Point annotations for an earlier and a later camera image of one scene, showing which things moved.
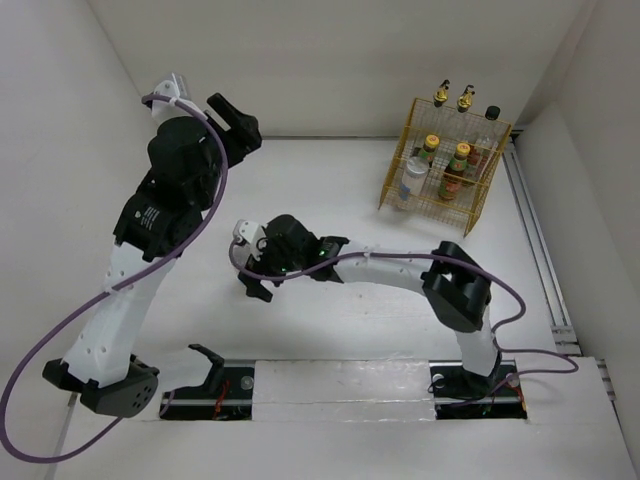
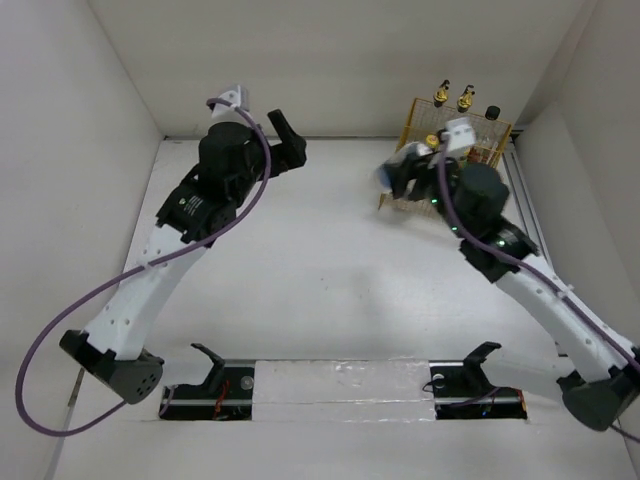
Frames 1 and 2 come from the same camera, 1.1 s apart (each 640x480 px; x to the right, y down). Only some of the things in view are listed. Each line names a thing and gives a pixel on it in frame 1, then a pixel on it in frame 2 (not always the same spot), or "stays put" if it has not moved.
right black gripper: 260,266 -> 417,170
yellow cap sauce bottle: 429,149 stays put
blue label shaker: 238,255 -> 407,153
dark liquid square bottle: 442,94 stays put
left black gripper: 240,140 -> 288,154
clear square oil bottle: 465,99 stays put
